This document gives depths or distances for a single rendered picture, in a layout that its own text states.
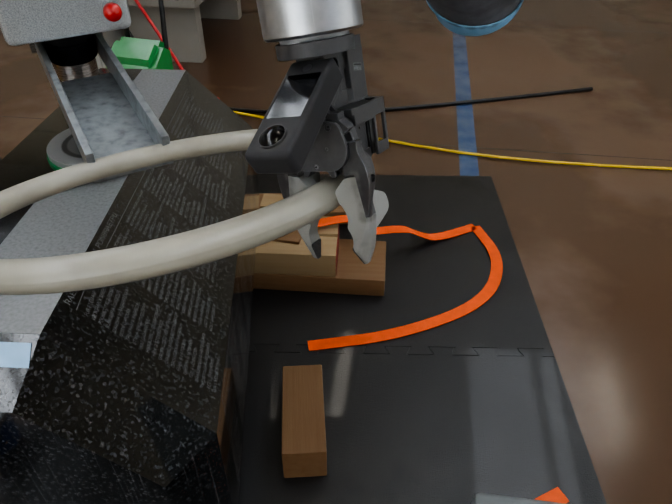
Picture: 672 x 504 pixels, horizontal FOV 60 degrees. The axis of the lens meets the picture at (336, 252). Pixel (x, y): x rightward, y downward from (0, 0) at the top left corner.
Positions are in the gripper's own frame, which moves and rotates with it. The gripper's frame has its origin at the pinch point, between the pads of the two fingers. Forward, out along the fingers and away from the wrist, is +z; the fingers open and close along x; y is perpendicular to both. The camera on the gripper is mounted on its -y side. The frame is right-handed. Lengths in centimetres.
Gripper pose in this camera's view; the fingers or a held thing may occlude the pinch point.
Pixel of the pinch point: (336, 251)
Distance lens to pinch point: 58.3
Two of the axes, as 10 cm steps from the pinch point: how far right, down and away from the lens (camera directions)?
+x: -8.4, -0.9, 5.4
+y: 5.2, -4.0, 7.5
